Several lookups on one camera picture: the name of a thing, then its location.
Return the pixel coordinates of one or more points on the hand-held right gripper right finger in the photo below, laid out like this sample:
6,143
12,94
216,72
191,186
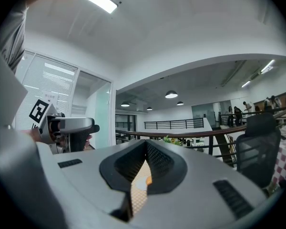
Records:
200,194

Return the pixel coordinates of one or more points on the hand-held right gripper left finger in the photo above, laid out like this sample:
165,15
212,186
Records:
90,187

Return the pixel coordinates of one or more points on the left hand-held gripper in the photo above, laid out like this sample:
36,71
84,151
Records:
39,111

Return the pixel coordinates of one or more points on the white plate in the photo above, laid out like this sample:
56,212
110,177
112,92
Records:
141,184

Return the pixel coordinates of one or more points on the frosted glass door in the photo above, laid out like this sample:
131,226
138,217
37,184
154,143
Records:
95,108

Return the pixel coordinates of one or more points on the white paper sign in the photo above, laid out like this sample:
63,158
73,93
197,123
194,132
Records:
50,96

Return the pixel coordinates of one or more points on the round table beige checked cloth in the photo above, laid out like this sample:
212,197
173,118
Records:
138,199

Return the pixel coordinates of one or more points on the black pendant lamp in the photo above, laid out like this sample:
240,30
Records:
171,94
180,103
149,108
125,104

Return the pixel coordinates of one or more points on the black railing brown handrail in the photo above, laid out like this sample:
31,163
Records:
193,135

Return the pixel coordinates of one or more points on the green potted plant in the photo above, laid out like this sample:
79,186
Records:
169,140

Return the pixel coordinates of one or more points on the black mesh office chair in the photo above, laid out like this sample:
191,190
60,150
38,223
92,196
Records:
257,151

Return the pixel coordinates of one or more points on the black horizontal bar railing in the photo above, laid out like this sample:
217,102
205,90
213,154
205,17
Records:
186,123

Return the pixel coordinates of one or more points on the black stair railing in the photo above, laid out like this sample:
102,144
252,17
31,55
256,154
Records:
264,110

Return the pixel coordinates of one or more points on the person's grey clothing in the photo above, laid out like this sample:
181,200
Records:
13,39

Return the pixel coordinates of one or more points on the white tube ceiling light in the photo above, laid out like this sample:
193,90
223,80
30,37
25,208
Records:
245,84
268,66

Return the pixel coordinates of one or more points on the white ceiling light panel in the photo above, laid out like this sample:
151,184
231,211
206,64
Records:
100,2

